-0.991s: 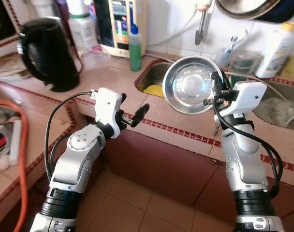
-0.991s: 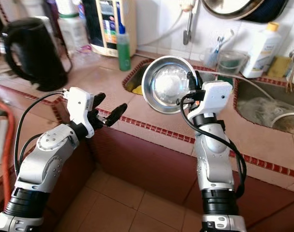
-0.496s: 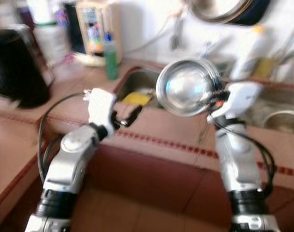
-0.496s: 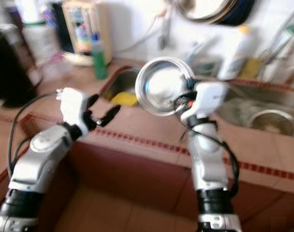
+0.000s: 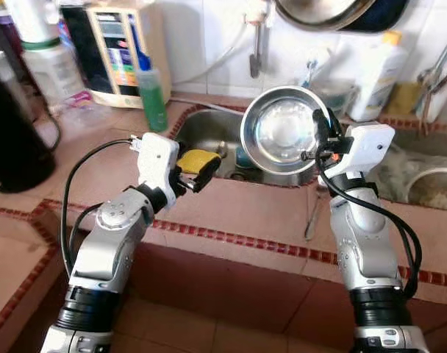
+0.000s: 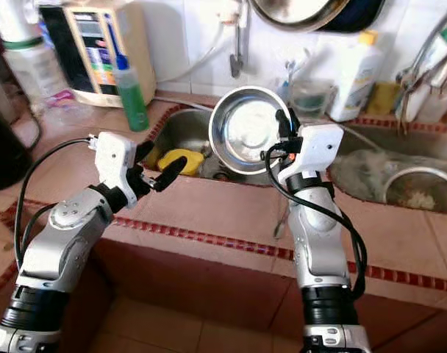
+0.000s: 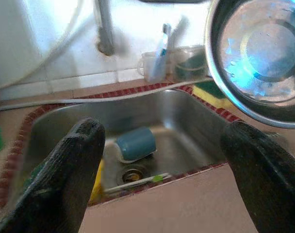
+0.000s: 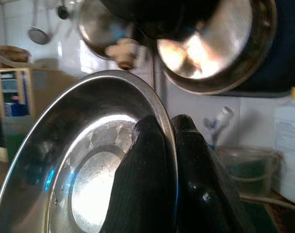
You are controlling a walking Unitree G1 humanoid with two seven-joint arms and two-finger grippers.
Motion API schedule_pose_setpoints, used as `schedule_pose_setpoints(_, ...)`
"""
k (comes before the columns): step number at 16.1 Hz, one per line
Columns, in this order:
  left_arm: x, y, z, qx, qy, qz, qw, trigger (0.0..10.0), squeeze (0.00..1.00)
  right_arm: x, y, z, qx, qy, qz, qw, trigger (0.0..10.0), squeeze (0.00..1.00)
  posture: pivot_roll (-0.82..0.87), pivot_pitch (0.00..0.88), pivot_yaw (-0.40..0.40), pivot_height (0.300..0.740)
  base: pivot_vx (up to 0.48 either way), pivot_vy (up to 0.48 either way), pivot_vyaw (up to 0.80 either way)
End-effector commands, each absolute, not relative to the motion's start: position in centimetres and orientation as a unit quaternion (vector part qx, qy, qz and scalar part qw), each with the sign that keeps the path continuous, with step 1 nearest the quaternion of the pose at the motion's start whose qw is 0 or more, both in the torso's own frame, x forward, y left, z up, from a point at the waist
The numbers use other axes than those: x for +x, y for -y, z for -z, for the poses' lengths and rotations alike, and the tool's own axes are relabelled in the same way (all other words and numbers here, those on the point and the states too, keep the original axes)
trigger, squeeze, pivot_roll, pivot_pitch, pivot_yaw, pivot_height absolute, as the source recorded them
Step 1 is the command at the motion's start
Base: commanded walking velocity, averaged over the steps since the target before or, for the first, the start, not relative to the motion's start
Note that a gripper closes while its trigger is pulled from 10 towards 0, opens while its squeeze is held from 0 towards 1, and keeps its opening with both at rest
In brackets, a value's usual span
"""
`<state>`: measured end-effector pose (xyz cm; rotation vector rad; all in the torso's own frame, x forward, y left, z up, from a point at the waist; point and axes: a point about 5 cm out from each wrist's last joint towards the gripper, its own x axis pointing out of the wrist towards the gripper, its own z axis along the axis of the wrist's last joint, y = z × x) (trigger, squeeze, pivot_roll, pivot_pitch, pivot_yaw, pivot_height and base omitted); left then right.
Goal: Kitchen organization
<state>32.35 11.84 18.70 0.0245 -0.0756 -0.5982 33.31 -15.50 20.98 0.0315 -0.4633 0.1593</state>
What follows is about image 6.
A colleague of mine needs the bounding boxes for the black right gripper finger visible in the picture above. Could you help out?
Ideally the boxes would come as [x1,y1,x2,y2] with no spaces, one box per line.
[275,109,299,150]

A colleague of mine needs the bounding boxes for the yellow bowl grey suction base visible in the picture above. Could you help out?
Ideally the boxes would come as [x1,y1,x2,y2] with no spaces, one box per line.
[156,149,206,177]

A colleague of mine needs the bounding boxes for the steel bowl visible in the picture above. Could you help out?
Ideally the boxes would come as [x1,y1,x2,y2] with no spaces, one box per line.
[209,86,299,175]

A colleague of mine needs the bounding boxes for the black kitchen appliance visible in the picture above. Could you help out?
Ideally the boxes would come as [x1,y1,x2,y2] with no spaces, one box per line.
[0,96,42,170]

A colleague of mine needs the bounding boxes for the steel sink basin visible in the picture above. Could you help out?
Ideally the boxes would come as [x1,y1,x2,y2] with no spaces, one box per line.
[326,121,447,214]
[146,109,290,185]

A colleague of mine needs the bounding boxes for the green dish soap bottle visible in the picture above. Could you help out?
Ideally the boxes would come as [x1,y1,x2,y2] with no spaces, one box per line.
[104,15,151,133]

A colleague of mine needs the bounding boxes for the blue white toothbrush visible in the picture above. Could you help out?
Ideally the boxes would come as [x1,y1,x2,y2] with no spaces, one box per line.
[282,59,301,89]

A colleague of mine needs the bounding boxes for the clear plastic bag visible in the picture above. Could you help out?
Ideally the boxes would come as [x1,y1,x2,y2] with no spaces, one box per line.
[330,147,447,199]

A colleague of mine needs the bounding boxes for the white detergent bottle yellow cap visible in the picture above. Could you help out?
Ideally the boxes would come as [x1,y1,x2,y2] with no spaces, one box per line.
[329,31,382,122]

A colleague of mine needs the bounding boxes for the clear packet purple label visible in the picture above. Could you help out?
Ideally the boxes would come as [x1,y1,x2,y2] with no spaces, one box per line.
[47,88,99,126]

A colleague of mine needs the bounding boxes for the yellow sponge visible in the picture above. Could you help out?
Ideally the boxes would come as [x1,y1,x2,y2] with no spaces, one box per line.
[363,81,401,116]

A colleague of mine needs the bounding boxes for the thin white tube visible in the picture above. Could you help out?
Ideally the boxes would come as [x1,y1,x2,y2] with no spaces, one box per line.
[156,22,228,85]

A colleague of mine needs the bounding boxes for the beige water ioniser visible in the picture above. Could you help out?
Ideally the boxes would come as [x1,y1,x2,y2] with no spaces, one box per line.
[36,4,157,109]

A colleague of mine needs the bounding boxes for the hanging steel pan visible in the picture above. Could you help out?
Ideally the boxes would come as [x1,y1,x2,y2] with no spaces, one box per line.
[249,0,386,34]

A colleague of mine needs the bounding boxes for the steel mesh strainer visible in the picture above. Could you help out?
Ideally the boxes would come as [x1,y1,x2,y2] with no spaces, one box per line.
[384,168,447,214]

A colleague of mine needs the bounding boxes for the white bottle green band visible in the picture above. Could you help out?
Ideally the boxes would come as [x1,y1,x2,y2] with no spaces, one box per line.
[0,0,62,107]

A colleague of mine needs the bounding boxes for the steel faucet sprayer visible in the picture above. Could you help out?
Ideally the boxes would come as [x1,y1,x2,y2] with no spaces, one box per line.
[396,26,447,126]

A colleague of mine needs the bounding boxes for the white drain hose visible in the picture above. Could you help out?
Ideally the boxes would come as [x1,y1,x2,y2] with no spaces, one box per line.
[154,96,224,115]

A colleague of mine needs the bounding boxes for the steel wall tap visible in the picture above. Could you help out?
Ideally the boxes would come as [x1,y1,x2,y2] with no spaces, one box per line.
[229,22,248,79]

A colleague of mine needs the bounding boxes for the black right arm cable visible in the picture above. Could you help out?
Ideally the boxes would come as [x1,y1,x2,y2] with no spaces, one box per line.
[264,143,368,299]

